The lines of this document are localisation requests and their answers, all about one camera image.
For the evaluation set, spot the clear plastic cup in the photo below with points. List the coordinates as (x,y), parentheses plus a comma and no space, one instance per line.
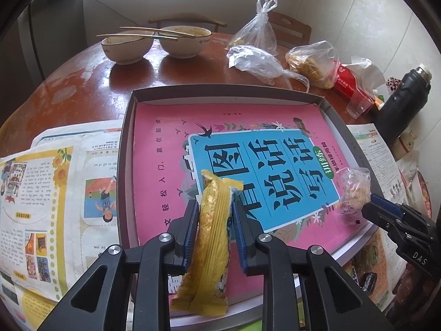
(360,105)

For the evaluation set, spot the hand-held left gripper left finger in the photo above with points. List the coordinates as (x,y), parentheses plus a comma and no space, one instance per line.
(191,234)

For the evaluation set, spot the red tissue pack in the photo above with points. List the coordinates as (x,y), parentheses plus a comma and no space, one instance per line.
(346,76)

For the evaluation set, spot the pink book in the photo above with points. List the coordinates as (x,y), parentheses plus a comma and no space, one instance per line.
(155,179)

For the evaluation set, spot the black thermos bottle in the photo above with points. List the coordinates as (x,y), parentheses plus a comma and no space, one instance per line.
(403,107)

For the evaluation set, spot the yellow snack packet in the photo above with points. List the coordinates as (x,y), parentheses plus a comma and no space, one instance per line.
(212,241)

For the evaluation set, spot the clear cracker packet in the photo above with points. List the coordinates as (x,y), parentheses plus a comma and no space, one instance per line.
(355,188)

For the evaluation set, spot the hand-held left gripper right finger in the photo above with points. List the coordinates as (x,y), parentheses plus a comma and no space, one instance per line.
(241,238)

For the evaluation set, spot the green label pancake packet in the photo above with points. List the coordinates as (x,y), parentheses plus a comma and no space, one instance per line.
(373,251)

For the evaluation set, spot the grey cardboard tray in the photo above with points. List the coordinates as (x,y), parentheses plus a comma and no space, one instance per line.
(125,179)

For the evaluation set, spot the tall clear plastic bag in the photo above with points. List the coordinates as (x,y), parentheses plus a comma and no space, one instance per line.
(260,24)

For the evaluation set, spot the newspaper with green header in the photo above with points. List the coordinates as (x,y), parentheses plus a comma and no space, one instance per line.
(368,144)

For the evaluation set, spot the flat clear plastic bag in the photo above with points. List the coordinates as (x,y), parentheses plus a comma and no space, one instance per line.
(255,62)

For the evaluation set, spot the newspaper with yellow border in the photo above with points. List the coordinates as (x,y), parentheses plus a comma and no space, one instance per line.
(41,186)

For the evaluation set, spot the red dotted object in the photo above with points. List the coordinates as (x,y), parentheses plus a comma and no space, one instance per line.
(392,84)

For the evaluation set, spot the brown wooden chair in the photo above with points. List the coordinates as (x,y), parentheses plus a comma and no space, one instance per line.
(289,24)

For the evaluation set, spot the grey refrigerator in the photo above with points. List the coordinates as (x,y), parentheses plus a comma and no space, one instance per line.
(51,41)

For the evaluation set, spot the small white bowl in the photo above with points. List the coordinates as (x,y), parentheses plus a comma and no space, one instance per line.
(125,50)

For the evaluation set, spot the plastic bag of yellow food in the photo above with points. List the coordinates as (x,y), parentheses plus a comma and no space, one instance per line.
(310,63)

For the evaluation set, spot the dark metal chair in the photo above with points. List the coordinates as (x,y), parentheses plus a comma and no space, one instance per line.
(193,19)

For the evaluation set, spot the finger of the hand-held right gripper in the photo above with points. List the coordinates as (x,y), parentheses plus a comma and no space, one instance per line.
(382,202)
(375,215)

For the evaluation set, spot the large white bowl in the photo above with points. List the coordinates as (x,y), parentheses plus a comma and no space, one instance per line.
(184,43)

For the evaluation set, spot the wooden chopstick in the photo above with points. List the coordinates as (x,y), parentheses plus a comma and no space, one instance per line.
(162,37)
(155,30)
(120,35)
(165,33)

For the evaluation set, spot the dark chocolate bar packet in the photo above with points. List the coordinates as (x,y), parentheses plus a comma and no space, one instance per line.
(368,281)

